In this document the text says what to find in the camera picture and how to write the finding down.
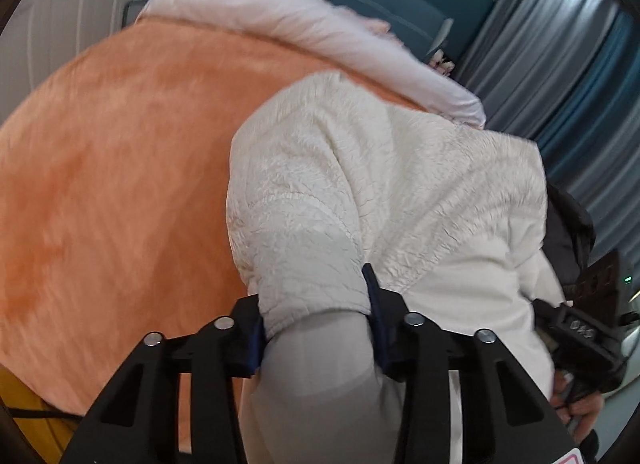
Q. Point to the plush toy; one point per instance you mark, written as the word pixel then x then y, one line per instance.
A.
pixel 441 62

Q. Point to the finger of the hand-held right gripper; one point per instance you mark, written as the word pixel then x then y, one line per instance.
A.
pixel 565 324

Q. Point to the person's right hand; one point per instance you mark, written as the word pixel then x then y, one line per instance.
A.
pixel 577 406

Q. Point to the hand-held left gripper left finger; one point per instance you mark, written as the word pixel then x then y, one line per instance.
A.
pixel 255 344

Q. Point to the pale pink duvet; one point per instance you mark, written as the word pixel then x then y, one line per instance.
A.
pixel 300 19

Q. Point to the grey curtain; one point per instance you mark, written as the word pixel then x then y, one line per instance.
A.
pixel 565 74

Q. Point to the orange fleece blanket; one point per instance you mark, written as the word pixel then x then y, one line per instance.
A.
pixel 115 184

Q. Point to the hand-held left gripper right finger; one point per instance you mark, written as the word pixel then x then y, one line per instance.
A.
pixel 376 324

